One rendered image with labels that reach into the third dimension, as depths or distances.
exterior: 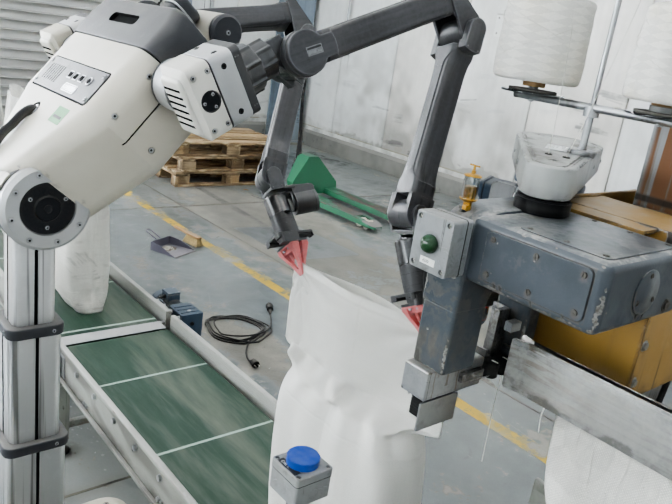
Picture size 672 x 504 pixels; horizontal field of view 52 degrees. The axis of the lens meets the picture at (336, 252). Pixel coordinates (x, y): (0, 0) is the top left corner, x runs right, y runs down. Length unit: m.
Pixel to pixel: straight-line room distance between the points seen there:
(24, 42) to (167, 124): 7.23
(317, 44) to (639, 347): 0.75
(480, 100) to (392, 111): 1.33
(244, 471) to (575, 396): 1.10
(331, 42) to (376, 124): 7.54
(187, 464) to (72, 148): 1.06
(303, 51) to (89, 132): 0.38
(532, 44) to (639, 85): 0.22
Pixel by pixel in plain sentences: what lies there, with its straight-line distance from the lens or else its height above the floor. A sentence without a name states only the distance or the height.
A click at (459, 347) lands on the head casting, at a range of 1.15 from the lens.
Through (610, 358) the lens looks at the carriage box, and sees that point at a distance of 1.31.
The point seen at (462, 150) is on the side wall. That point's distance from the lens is 7.81.
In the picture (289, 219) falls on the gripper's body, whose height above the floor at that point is 1.14.
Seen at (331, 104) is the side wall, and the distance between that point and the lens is 9.44.
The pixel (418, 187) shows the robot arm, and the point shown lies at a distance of 1.34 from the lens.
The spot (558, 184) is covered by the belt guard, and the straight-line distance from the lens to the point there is 1.13.
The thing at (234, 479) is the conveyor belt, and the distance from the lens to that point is 2.00.
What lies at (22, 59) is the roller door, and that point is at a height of 0.81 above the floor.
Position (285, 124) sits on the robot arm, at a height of 1.34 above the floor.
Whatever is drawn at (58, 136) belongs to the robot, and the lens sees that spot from 1.28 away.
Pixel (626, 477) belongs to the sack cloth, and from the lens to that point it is 1.20.
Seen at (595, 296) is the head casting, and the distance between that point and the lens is 0.97.
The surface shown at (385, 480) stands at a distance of 1.48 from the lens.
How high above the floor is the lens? 1.57
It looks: 18 degrees down
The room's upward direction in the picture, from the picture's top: 8 degrees clockwise
